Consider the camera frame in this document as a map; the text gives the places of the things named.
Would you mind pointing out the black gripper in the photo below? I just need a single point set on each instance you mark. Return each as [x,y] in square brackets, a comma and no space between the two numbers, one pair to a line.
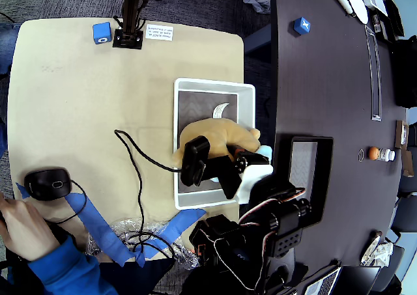
[248,159]

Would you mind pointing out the tan plush toy blue ears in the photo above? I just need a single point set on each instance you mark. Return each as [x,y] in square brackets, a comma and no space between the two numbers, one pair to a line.
[215,132]

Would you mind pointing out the black robot arm white link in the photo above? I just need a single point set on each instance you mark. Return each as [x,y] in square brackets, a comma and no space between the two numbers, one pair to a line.
[286,223]

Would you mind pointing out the white plastic bin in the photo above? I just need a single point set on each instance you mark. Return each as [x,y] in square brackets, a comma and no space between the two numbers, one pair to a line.
[246,106]

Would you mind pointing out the black rectangular tray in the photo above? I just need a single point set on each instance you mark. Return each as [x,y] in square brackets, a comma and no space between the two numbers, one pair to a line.
[325,177]

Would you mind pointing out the person's right hand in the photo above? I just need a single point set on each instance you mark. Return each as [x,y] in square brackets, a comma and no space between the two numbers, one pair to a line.
[26,223]

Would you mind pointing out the wide blue tape strip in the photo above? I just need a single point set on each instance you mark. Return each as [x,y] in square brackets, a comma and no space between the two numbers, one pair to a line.
[182,221]

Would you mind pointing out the crinkled clear plastic wrap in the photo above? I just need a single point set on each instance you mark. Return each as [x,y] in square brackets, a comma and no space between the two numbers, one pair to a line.
[127,225]

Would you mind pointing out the small orange ball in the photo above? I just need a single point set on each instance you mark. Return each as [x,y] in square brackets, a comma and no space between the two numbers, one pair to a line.
[373,153]

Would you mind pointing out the blue cube white X mark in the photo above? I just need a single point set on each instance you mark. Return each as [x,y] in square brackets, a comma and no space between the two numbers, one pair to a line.
[300,26]

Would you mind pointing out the white printed paper label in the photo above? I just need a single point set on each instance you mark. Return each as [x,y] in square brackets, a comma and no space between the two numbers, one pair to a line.
[159,33]

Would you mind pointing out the grey sock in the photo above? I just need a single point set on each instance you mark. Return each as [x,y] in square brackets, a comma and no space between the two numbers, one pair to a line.
[259,3]

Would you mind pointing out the white pill bottle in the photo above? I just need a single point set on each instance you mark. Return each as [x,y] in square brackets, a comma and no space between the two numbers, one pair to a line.
[387,155]

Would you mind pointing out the long blue tape strip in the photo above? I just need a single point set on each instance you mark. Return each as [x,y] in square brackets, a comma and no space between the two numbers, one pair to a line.
[97,226]

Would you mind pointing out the brown cardboard box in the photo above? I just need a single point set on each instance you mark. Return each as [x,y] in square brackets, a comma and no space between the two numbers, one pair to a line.
[401,135]

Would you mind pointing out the white wrapper brown end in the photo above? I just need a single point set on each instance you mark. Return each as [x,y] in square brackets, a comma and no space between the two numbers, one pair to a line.
[369,251]

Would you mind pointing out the brown cardboard piece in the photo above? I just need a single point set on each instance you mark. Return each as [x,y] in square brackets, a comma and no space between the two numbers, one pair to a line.
[407,164]

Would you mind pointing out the grey office chair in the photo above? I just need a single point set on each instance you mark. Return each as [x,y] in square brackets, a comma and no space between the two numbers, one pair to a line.
[408,187]
[405,220]

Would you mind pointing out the black laptop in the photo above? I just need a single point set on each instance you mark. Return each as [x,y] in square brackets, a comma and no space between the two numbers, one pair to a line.
[358,278]

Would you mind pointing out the blue cube white circle mark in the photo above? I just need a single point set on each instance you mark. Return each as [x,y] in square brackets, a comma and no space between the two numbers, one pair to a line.
[101,31]

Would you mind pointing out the crumpled white tissue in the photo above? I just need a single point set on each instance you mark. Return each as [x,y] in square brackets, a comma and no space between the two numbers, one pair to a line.
[382,256]

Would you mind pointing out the white round disc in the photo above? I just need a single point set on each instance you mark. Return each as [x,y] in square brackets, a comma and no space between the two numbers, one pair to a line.
[357,5]

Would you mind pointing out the black computer mouse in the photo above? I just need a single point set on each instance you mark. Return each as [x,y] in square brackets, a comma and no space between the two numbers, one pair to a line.
[45,184]

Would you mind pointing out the black flat case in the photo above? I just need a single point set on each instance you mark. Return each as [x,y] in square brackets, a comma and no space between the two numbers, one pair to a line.
[395,18]

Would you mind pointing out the small blue tape piece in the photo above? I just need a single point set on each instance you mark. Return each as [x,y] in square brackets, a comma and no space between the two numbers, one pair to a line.
[21,191]

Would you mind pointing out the dark blue fabric chair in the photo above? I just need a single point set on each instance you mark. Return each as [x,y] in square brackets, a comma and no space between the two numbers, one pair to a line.
[8,47]

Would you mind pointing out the black camera stand post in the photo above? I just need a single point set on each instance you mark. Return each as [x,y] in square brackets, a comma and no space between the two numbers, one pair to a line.
[130,11]

